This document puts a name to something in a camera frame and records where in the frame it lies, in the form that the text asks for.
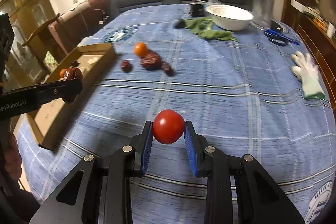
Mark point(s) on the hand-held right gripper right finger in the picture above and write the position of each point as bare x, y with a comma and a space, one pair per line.
190, 153

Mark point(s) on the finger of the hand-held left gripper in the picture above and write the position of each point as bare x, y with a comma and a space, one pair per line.
60, 90

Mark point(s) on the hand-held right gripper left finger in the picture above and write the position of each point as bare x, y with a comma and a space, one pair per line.
147, 150

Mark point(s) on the brown cardboard box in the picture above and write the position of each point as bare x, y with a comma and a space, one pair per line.
52, 113

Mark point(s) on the red tomato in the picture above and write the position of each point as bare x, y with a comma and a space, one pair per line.
168, 128

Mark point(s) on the person's left hand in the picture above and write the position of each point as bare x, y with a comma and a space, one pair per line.
12, 158

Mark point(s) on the orange tangerine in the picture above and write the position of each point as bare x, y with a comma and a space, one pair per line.
63, 73
140, 48

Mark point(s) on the beige walnut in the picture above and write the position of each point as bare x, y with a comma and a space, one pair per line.
92, 61

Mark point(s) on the blue plaid bedsheet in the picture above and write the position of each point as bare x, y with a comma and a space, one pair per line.
223, 103

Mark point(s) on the wooden armchair maroon cushion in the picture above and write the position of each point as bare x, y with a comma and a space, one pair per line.
76, 22

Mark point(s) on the wooden glass door cabinet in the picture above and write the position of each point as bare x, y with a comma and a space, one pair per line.
29, 14

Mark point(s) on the large dark red date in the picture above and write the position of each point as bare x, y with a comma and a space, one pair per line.
151, 60

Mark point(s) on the green cloth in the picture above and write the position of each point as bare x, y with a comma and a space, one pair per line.
207, 28

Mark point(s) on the white bowl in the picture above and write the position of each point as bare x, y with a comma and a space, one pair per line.
231, 18

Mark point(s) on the white knit glove green cuff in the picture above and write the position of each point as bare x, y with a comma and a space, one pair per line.
309, 74

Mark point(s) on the black electronic device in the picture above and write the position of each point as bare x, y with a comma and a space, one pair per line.
197, 8

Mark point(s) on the blue pen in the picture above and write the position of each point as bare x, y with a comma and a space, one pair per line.
291, 39

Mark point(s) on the small black case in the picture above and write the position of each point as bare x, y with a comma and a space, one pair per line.
277, 25

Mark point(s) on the brown wooden sideboard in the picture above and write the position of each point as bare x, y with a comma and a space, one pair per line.
315, 29

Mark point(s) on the white flat box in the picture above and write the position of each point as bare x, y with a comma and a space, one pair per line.
300, 4

